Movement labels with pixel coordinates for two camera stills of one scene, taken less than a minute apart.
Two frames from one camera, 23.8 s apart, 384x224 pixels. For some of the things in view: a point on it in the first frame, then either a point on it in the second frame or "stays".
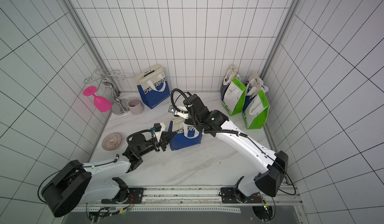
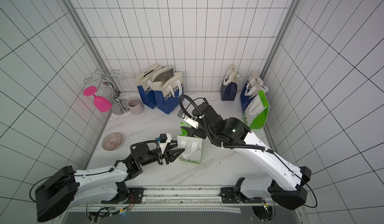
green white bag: [234, 99] → [192, 145]
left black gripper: [164, 141] → [171, 156]
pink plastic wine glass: [102, 104] stays
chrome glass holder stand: [119, 107] stays
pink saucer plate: [111, 141] stays
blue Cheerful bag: [187, 135] → [168, 86]
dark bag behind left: [230, 74] stays
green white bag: [255, 116] stays
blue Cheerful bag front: [153, 85] stays
